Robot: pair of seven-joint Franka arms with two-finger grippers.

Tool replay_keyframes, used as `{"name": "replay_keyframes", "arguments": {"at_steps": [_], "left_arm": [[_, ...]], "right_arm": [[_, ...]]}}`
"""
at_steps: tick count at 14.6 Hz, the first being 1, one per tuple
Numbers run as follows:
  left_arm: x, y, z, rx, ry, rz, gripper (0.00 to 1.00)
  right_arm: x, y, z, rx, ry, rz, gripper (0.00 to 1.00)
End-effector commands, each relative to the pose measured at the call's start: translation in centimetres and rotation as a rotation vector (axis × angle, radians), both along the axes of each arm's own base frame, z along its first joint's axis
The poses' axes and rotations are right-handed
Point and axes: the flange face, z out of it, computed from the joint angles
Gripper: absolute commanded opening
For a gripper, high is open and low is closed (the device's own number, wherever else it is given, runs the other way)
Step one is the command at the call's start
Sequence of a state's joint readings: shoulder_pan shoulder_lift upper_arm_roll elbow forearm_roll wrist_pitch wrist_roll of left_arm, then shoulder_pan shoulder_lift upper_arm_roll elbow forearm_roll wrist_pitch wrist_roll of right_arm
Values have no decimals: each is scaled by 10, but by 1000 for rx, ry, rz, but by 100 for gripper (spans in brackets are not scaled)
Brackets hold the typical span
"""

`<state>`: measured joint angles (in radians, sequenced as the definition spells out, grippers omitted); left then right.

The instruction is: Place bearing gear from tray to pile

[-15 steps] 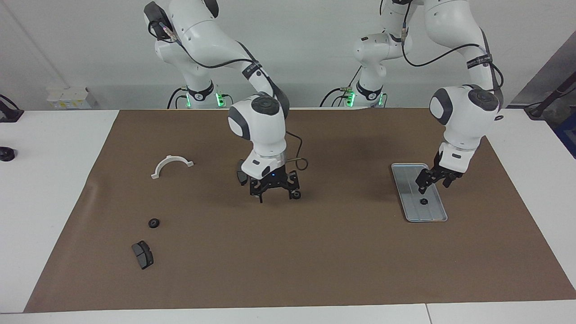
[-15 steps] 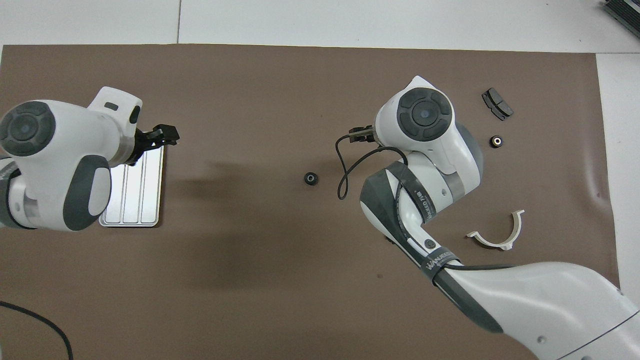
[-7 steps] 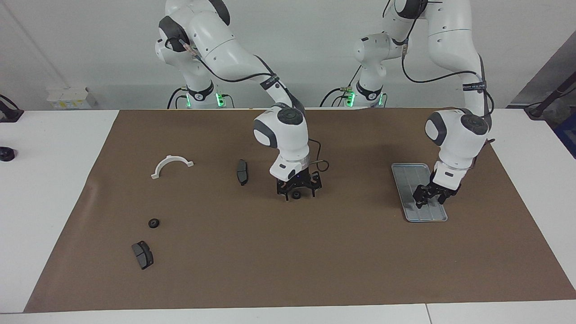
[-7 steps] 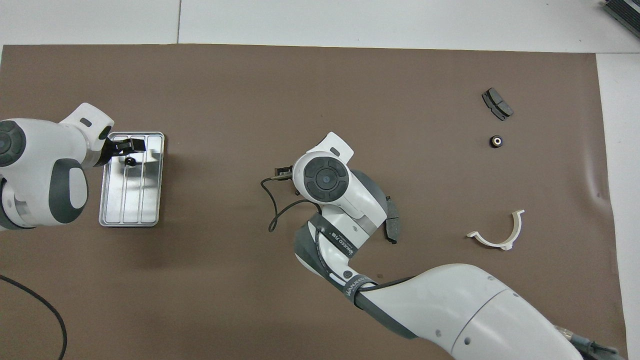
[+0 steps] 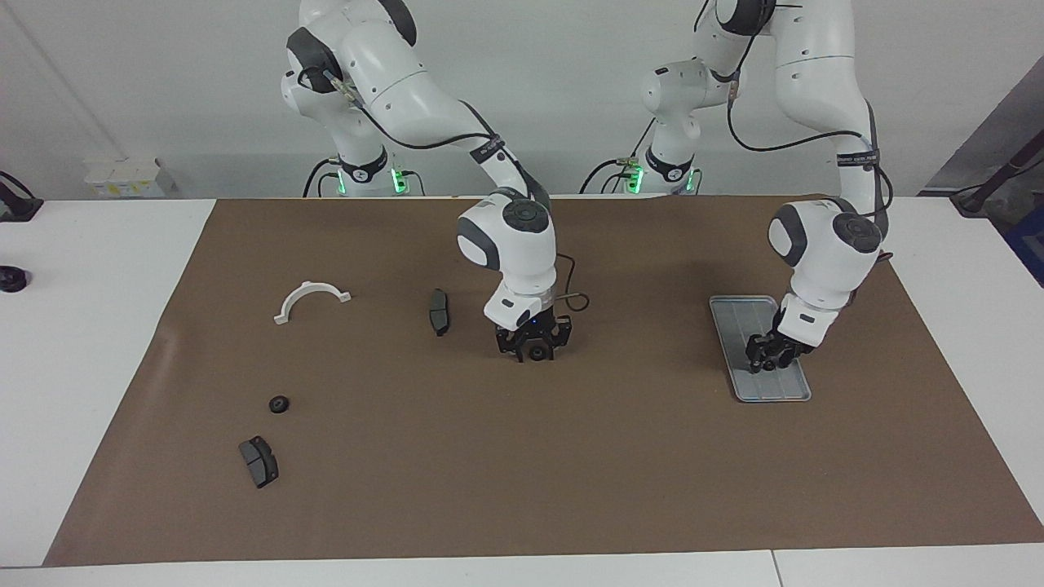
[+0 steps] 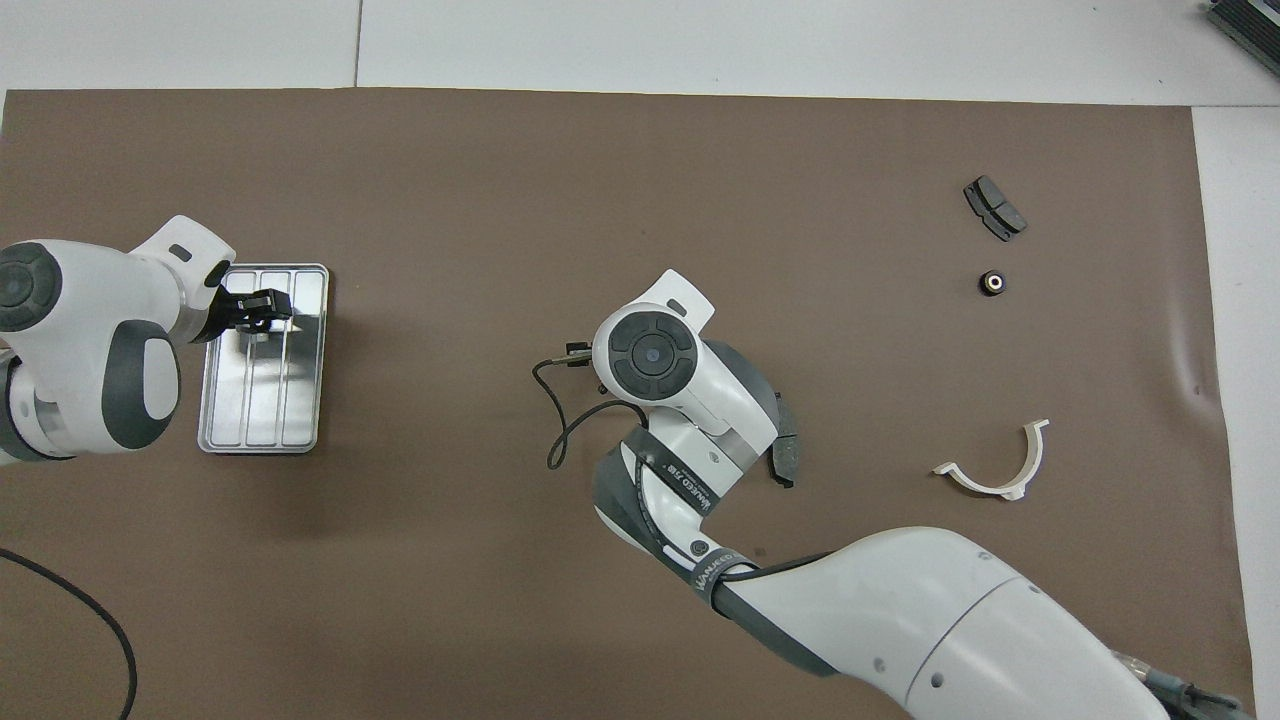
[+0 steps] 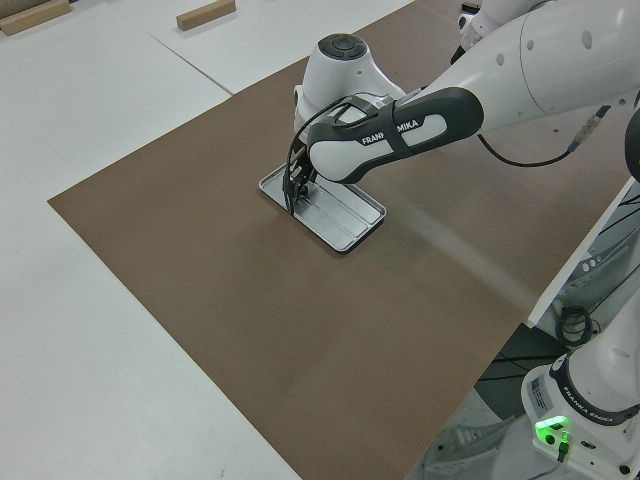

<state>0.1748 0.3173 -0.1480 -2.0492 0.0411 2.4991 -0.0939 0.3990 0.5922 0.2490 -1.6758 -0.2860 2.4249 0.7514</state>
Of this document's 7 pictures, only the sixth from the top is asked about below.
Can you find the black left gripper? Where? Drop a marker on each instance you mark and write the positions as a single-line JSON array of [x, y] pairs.
[[230, 312]]

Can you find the large black bearing gear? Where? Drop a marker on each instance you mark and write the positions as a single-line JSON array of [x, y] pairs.
[[992, 283]]

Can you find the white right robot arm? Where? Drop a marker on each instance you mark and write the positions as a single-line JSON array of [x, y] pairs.
[[950, 620]]

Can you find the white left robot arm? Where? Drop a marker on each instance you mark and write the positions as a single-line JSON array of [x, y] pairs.
[[80, 330]]

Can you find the silver ribbed metal tray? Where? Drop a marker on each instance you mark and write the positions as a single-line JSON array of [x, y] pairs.
[[300, 400]]

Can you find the brown table mat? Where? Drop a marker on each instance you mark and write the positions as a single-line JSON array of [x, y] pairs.
[[450, 180]]

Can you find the long grey brake pad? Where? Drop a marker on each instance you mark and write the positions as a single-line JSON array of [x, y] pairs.
[[790, 465]]

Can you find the short grey brake pad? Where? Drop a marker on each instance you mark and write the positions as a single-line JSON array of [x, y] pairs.
[[995, 208]]

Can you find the dark ribbed metal device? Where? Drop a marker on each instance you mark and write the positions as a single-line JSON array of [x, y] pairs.
[[1255, 20]]

